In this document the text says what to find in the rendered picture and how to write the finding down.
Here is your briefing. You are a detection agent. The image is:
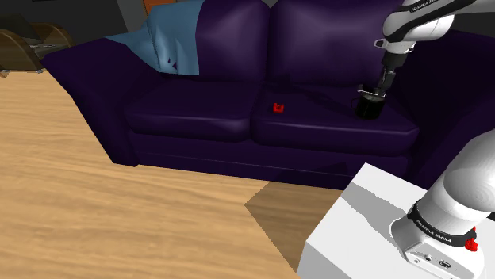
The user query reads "black mug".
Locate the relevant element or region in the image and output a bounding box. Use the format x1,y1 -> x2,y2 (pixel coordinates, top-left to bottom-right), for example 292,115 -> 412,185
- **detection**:
350,90 -> 386,120

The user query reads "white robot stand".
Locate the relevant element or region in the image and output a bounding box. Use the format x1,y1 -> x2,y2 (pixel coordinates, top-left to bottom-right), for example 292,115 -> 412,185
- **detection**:
297,162 -> 495,279

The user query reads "dark purple sofa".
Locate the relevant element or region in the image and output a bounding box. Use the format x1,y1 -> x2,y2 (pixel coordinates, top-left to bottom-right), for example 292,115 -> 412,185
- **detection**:
40,0 -> 495,191

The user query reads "light blue blanket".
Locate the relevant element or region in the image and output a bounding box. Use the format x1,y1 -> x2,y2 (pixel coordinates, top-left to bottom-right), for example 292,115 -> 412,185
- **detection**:
104,0 -> 206,77

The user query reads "brown wooden chair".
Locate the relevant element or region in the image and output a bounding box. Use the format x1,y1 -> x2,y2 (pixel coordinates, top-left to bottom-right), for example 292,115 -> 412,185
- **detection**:
0,22 -> 77,78

